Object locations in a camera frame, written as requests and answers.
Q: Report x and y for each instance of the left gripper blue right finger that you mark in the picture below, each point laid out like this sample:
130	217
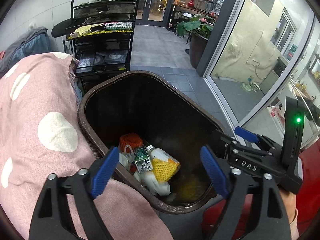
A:
213	167

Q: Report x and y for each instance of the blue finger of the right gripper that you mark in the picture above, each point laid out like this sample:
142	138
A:
246	135

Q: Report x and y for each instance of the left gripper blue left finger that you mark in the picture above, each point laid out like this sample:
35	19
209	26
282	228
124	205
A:
101	171

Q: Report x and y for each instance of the green drink carton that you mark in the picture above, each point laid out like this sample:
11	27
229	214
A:
142	160

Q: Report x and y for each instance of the yellow foam fruit net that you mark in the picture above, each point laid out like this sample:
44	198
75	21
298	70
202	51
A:
164	170

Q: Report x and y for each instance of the orange white plastic bottle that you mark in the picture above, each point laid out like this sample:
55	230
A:
157	153

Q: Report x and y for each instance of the dark brown trash bin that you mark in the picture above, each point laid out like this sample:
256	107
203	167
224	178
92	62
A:
143	103

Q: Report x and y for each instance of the white plastic wrapper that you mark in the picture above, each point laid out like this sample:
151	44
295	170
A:
127	157

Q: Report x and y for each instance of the person's right hand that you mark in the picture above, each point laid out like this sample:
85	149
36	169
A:
289	200

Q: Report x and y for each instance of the pink polka dot bedspread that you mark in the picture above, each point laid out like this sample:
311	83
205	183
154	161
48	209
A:
40	135

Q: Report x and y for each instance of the potted green plant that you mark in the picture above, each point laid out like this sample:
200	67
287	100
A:
199	30

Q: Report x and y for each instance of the black rolling cart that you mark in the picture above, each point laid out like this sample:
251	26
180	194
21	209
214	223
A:
101	36

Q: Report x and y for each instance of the grey massage bed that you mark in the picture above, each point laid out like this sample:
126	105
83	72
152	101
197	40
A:
35	41

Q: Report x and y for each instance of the black round stool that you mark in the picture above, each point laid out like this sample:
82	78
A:
60	29

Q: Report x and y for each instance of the glass double door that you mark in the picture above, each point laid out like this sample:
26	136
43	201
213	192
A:
152	12

